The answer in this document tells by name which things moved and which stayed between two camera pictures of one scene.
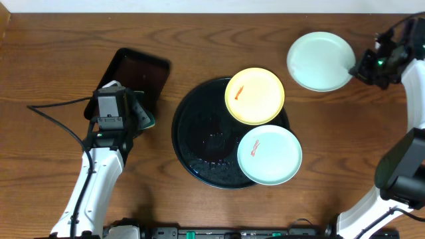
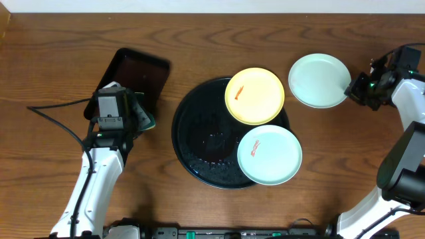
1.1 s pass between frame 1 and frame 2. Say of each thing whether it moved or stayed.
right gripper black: moved
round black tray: stayed
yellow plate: stayed
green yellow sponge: stayed
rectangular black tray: stayed
